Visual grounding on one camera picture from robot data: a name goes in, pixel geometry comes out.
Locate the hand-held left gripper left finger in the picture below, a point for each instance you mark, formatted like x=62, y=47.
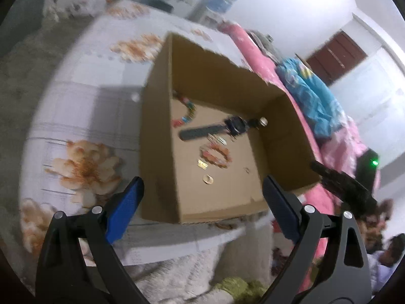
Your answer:
x=123, y=212

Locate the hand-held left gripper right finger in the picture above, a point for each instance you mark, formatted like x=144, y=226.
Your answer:
x=283, y=209

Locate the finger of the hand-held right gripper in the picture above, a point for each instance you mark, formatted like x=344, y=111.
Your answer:
x=341, y=183

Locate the brown cardboard box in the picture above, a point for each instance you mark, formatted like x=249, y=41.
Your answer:
x=221, y=196

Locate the gold butterfly charm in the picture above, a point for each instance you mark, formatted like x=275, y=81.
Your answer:
x=202, y=164

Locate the thin silver jewelry piece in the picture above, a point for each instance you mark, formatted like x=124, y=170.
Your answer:
x=221, y=140

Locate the black wrist watch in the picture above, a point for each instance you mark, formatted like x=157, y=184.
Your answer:
x=234, y=125

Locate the light pink cloth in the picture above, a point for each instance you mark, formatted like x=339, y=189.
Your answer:
x=345, y=142

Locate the white fluffy blanket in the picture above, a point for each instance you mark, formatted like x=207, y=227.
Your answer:
x=177, y=275

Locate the green fluffy cloth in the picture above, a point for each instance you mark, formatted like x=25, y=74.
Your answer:
x=237, y=286

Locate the blue printed blanket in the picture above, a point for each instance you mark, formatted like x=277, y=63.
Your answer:
x=310, y=95

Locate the dark red wooden door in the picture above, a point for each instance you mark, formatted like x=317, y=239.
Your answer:
x=338, y=57

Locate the grey fluffy blanket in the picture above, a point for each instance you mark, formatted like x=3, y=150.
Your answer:
x=262, y=42

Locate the pink floral blanket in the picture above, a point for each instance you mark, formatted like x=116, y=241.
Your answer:
x=250, y=50

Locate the white water dispenser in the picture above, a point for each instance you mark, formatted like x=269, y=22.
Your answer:
x=205, y=15

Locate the white plastic bag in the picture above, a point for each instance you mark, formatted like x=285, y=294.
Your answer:
x=88, y=3

